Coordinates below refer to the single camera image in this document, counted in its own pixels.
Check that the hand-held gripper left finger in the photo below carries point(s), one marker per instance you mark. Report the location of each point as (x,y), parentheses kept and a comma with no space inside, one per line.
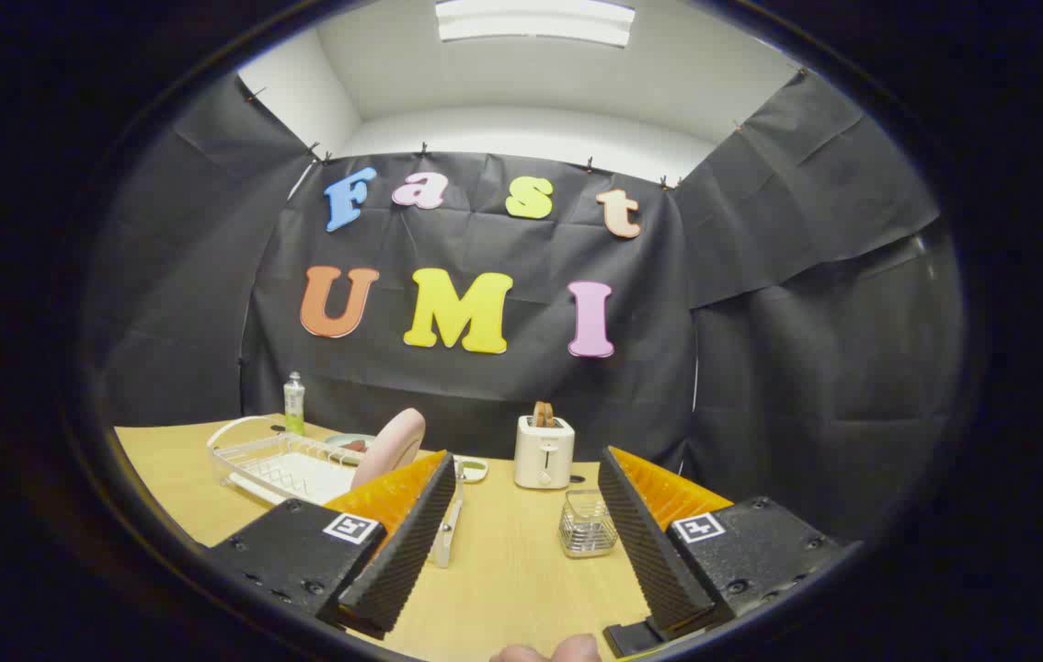
(411,542)

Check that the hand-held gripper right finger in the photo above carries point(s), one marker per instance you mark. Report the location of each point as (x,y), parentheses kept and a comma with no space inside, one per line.
(650,542)

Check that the pink plate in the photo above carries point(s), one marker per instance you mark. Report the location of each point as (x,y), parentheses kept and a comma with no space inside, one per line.
(388,446)

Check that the pale green plate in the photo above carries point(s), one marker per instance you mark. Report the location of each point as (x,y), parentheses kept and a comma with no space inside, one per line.
(338,439)

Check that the white divided tray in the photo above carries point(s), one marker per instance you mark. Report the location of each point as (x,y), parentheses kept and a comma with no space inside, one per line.
(472,471)

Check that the white toaster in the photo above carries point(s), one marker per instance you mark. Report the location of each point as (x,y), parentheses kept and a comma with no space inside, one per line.
(544,455)

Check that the clear bottle with green liquid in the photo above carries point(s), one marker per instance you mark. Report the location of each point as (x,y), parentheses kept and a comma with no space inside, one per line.
(294,405)

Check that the black backdrop cloth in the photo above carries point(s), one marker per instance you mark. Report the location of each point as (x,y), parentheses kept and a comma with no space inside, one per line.
(761,368)

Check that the white ceiling light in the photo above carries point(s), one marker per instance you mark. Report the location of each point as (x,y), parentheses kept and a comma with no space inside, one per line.
(535,20)

